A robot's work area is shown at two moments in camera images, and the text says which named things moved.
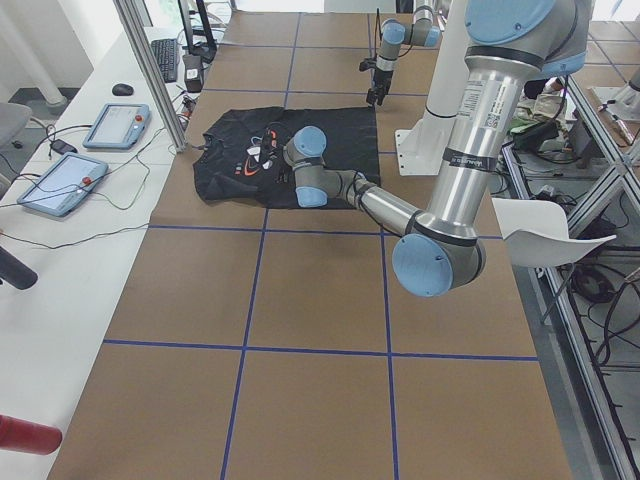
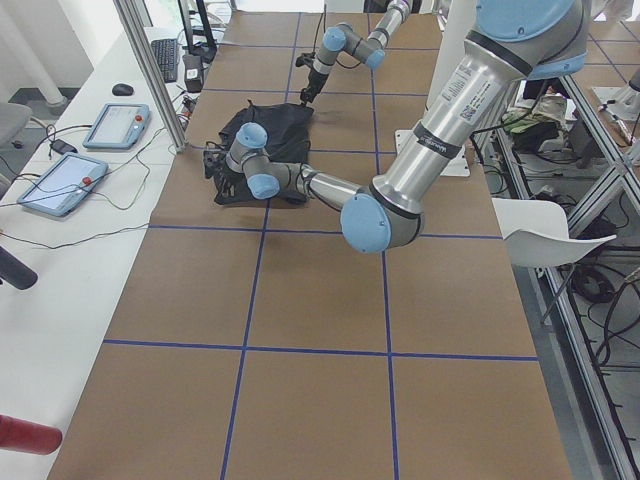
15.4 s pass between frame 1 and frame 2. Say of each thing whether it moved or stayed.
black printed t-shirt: moved
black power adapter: stayed
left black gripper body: moved
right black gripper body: moved
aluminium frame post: stayed
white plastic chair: stayed
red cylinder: stayed
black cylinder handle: stayed
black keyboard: stayed
